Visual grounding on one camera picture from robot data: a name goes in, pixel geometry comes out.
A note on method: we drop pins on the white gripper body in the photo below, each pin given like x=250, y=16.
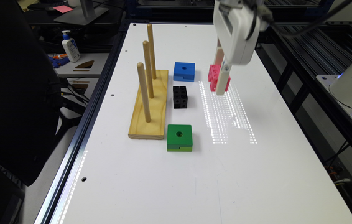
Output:
x=238, y=24

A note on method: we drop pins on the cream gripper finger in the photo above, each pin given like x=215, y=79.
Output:
x=223, y=78
x=219, y=54

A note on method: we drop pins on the pink linking cube block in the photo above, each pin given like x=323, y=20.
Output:
x=213, y=76

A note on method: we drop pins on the blue square block with hole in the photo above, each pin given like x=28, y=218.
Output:
x=184, y=72

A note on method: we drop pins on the black linking cube block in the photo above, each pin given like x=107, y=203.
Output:
x=180, y=98

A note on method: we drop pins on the rear wooden peg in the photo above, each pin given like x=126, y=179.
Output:
x=151, y=49

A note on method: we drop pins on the wooden peg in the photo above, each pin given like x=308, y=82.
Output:
x=151, y=49
x=144, y=93
x=147, y=59

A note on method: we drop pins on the middle wooden peg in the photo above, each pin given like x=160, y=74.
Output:
x=147, y=59

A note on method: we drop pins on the green square block with hole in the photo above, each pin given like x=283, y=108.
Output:
x=179, y=138

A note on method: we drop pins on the front wooden peg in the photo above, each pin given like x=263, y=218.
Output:
x=144, y=93

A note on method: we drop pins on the wooden peg board base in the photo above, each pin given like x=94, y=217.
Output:
x=139, y=127

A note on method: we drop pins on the grey monitor stand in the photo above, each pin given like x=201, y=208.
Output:
x=83, y=12

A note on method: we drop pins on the white lotion pump bottle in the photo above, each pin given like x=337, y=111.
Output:
x=70, y=47

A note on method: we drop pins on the pink sticky note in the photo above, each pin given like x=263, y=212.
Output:
x=63, y=9

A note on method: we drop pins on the blue tool on side table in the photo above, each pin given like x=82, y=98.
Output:
x=59, y=60

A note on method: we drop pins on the black office chair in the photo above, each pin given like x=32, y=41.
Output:
x=31, y=123

